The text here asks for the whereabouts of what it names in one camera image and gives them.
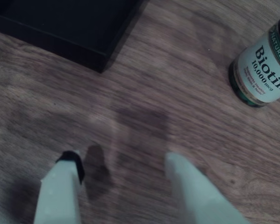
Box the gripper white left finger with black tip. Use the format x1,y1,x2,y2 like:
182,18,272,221
33,150,86,224

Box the green biotin pill bottle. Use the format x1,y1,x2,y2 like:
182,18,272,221
228,14,280,108

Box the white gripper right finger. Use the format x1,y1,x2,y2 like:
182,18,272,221
165,152,248,224

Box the black shallow open box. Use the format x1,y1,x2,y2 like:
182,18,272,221
0,0,145,74

